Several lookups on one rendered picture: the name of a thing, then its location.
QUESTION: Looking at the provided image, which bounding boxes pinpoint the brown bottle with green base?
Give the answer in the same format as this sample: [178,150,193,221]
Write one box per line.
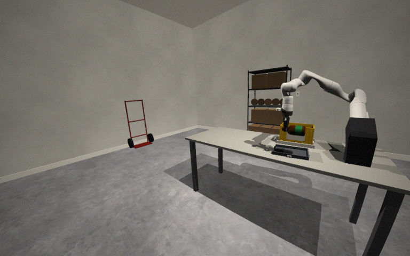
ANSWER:
[287,125,306,136]

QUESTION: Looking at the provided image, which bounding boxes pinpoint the yellow crate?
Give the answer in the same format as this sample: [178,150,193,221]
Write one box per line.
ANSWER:
[279,123,314,145]

